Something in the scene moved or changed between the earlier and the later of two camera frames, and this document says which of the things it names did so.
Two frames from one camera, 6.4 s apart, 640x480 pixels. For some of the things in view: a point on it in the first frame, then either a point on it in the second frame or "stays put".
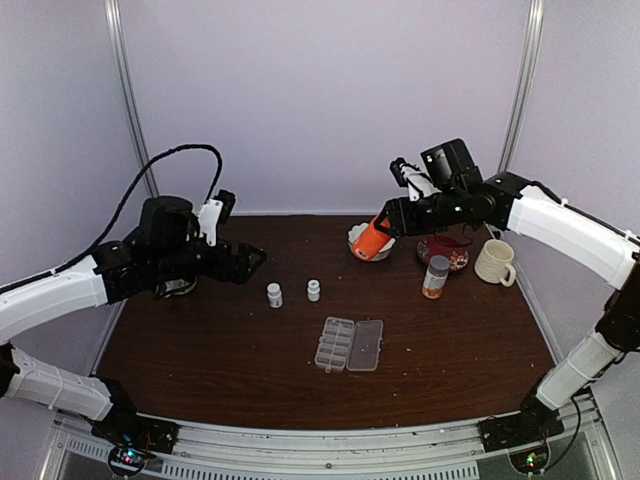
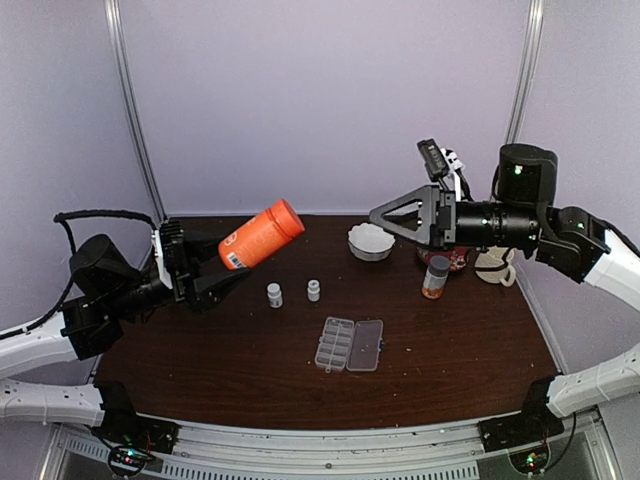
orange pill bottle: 369,242 -> 260,236
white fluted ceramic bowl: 356,230 stays put
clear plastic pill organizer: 348,344 stays put
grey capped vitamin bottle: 436,277 stays put
